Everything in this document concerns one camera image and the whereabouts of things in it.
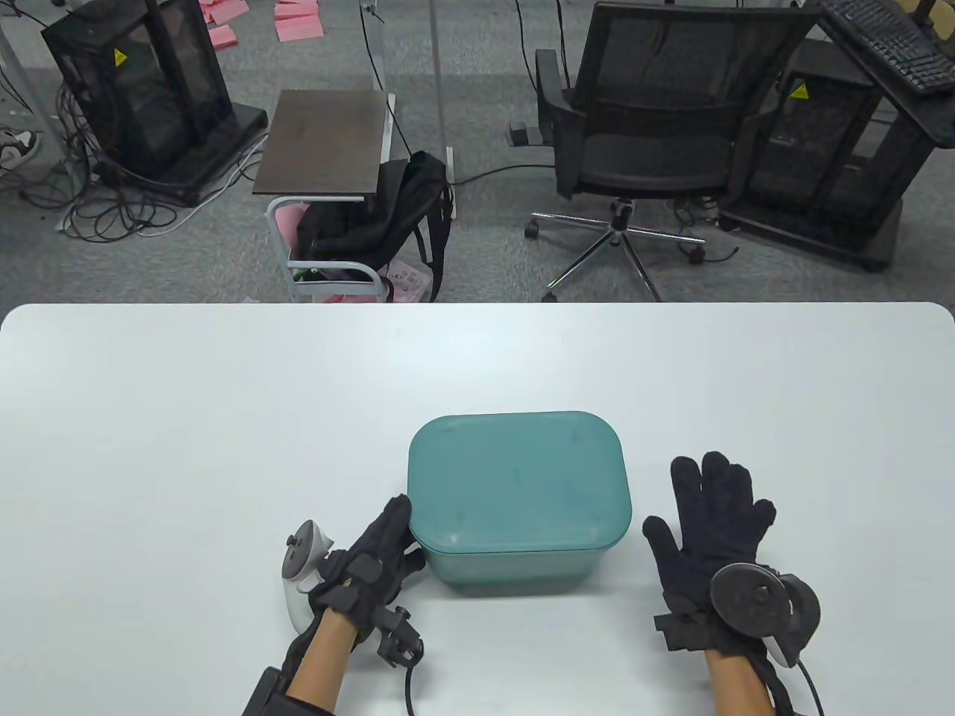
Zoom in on person's left hand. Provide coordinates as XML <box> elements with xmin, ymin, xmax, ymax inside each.
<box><xmin>309</xmin><ymin>494</ymin><xmax>428</xmax><ymax>657</ymax></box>

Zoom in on person's right hand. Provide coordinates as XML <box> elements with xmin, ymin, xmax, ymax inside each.
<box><xmin>643</xmin><ymin>450</ymin><xmax>777</xmax><ymax>657</ymax></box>

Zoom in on green plastic storage box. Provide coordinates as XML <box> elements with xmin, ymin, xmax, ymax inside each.
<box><xmin>419</xmin><ymin>538</ymin><xmax>626</xmax><ymax>597</ymax></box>

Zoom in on translucent green box lid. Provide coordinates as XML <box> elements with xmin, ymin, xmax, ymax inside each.
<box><xmin>407</xmin><ymin>410</ymin><xmax>633</xmax><ymax>555</ymax></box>

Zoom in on person's right forearm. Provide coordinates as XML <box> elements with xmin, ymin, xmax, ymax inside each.
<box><xmin>705</xmin><ymin>647</ymin><xmax>777</xmax><ymax>716</ymax></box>

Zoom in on person's left forearm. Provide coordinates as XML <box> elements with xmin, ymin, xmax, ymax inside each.
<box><xmin>287</xmin><ymin>608</ymin><xmax>360</xmax><ymax>706</ymax></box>

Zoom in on grey and white hand controller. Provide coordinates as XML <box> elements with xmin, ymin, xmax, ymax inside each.
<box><xmin>281</xmin><ymin>519</ymin><xmax>335</xmax><ymax>635</ymax></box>
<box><xmin>709</xmin><ymin>563</ymin><xmax>822</xmax><ymax>668</ymax></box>

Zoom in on black wrist pack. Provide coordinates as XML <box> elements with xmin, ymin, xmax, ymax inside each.
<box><xmin>242</xmin><ymin>665</ymin><xmax>338</xmax><ymax>716</ymax></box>

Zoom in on pink printed packet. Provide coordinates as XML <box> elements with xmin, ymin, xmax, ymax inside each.
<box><xmin>379</xmin><ymin>261</ymin><xmax>433</xmax><ymax>304</ymax></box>

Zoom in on pink bag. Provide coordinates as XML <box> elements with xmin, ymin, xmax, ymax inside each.
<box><xmin>274</xmin><ymin>204</ymin><xmax>308</xmax><ymax>262</ymax></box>

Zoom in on black backpack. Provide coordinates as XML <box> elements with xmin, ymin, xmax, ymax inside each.
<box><xmin>296</xmin><ymin>151</ymin><xmax>454</xmax><ymax>303</ymax></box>

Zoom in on black mesh computer cabinet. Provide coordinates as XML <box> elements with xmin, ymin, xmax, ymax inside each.
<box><xmin>41</xmin><ymin>0</ymin><xmax>269</xmax><ymax>208</ymax></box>
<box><xmin>720</xmin><ymin>37</ymin><xmax>955</xmax><ymax>272</ymax></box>

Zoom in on black mesh office chair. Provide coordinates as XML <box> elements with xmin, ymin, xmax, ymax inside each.
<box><xmin>535</xmin><ymin>1</ymin><xmax>821</xmax><ymax>303</ymax></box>

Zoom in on brown top white side table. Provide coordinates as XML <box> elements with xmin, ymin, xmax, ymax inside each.
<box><xmin>252</xmin><ymin>90</ymin><xmax>397</xmax><ymax>305</ymax></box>

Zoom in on black keyboard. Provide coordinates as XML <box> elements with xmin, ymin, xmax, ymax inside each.
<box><xmin>821</xmin><ymin>0</ymin><xmax>955</xmax><ymax>95</ymax></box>

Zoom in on scattered pink paper sheets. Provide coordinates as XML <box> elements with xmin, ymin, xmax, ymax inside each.
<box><xmin>200</xmin><ymin>0</ymin><xmax>326</xmax><ymax>51</ymax></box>

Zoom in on tangle of floor cables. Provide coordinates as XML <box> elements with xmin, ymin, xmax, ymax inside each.
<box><xmin>19</xmin><ymin>75</ymin><xmax>263</xmax><ymax>242</ymax></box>

